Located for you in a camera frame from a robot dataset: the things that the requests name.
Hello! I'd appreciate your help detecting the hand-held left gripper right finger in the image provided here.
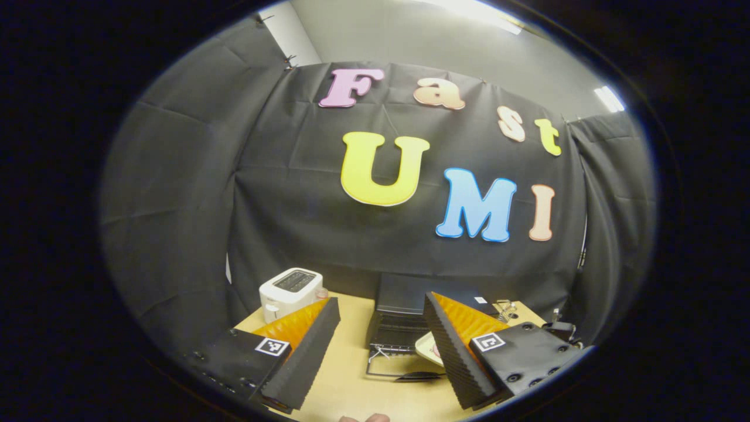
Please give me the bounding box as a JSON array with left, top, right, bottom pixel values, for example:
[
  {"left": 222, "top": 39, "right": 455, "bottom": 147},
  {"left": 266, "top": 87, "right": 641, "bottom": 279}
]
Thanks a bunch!
[{"left": 423, "top": 292, "right": 587, "bottom": 411}]

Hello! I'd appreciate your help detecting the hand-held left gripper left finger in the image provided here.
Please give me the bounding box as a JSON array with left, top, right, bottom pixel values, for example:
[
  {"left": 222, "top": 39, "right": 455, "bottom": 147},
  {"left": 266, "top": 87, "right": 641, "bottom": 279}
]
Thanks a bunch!
[{"left": 185, "top": 297, "right": 342, "bottom": 414}]

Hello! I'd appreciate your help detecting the cream square plate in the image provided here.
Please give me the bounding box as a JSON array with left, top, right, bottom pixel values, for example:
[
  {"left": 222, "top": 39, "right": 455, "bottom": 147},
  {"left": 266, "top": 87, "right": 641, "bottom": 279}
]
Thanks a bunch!
[{"left": 415, "top": 331, "right": 447, "bottom": 367}]

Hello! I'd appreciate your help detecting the black electric oven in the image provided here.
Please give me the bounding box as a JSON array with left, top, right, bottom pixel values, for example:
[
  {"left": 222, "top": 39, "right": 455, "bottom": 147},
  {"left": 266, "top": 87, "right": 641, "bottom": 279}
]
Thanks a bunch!
[{"left": 364, "top": 273, "right": 500, "bottom": 383}]

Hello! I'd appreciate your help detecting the white toaster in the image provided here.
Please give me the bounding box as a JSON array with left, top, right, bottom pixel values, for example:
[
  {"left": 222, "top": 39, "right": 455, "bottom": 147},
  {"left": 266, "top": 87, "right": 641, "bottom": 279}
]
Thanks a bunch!
[{"left": 259, "top": 267, "right": 325, "bottom": 324}]

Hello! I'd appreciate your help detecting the black backdrop cloth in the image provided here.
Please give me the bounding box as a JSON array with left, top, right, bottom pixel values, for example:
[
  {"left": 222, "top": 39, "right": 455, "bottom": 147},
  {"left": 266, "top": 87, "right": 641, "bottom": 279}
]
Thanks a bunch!
[{"left": 100, "top": 15, "right": 657, "bottom": 352}]

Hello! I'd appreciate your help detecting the small ceiling light panel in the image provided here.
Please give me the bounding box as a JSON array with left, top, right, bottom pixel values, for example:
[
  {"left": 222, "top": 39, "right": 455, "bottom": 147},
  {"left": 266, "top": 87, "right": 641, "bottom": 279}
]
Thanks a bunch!
[{"left": 594, "top": 86, "right": 626, "bottom": 113}]

